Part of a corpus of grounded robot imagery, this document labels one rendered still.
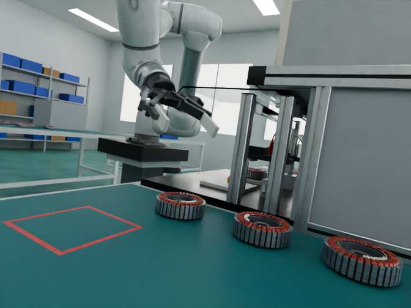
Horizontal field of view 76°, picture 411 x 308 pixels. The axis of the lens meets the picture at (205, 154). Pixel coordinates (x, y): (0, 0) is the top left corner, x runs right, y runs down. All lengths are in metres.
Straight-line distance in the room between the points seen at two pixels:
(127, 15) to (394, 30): 0.62
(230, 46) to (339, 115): 6.02
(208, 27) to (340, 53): 0.70
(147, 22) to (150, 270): 0.58
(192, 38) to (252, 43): 5.09
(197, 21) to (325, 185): 0.93
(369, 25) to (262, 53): 5.48
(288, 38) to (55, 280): 0.72
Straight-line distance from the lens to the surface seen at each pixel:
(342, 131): 0.63
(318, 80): 0.63
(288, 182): 1.06
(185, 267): 0.40
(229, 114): 6.17
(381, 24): 0.78
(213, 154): 6.29
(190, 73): 1.42
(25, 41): 7.83
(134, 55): 0.79
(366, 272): 0.48
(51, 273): 0.39
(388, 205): 0.63
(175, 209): 0.57
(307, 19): 0.81
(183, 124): 1.58
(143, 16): 0.75
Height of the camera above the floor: 0.94
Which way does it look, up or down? 4 degrees down
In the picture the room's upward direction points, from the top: 8 degrees clockwise
